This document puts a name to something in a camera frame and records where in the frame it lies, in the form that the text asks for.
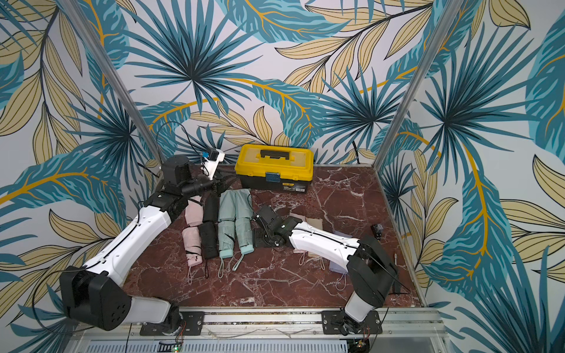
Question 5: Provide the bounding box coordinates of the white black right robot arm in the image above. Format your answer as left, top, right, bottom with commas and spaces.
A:
254, 206, 400, 324

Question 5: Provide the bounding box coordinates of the yellow black toolbox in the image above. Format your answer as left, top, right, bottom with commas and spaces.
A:
235, 144, 314, 194

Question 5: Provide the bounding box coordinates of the pink sleeved umbrella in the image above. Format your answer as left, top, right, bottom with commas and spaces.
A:
289, 213, 307, 254

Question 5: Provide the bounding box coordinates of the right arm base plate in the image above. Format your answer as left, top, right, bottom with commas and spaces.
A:
321, 309, 383, 336

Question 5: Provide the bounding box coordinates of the small black electrical part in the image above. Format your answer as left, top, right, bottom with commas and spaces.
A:
371, 224, 384, 241

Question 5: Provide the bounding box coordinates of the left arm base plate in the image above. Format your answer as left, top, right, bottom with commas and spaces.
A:
140, 311, 205, 338

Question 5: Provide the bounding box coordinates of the aluminium frame rail right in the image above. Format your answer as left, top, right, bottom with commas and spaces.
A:
373, 1, 463, 171

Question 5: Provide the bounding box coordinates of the mint umbrella sleeve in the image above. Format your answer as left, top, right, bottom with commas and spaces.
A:
233, 189, 254, 220
218, 190, 236, 222

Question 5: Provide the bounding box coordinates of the beige sleeved umbrella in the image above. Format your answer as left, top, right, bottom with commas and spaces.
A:
306, 218, 323, 259

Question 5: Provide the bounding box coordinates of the lavender sleeved umbrella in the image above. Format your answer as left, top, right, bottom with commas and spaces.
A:
329, 231, 351, 274

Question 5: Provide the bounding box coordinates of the mint sleeved umbrella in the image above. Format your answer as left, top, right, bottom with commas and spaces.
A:
218, 220, 235, 259
235, 218, 255, 255

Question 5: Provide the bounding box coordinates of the aluminium frame rail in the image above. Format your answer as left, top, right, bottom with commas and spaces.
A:
60, 0, 163, 166
373, 1, 463, 171

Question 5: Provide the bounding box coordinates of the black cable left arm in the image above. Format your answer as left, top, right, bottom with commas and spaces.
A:
30, 268, 96, 336

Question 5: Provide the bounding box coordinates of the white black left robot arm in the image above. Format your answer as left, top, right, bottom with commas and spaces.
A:
60, 149, 225, 335

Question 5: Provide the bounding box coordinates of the black sleeved umbrella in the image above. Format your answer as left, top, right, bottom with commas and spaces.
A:
198, 222, 219, 260

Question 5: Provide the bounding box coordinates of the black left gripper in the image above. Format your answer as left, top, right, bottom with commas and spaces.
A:
180, 167, 240, 198

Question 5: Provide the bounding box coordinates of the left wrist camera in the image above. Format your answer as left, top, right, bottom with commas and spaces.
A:
201, 149, 225, 180

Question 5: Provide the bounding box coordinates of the aluminium frame rail left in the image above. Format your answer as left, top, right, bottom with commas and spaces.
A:
60, 0, 163, 166

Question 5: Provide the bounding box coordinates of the pink umbrella sleeve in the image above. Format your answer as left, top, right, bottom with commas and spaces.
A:
184, 202, 204, 227

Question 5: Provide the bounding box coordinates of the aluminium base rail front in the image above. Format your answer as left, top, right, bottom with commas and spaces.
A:
64, 307, 455, 352

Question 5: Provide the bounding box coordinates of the black handled screwdriver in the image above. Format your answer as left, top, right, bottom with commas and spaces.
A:
391, 253, 402, 295

